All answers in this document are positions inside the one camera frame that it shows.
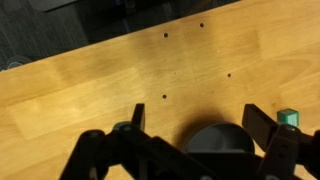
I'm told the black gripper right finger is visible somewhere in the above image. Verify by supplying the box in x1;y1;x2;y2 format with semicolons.
241;103;320;180

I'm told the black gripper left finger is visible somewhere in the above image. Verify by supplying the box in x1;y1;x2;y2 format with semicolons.
59;103;214;180

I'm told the small green block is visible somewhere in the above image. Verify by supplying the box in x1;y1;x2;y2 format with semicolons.
276;108;300;128

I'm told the dark grey bowl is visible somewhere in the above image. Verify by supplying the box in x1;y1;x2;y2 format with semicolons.
182;122;256;155

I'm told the round grey floor disc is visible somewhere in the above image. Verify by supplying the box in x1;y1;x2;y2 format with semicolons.
5;55;33;70

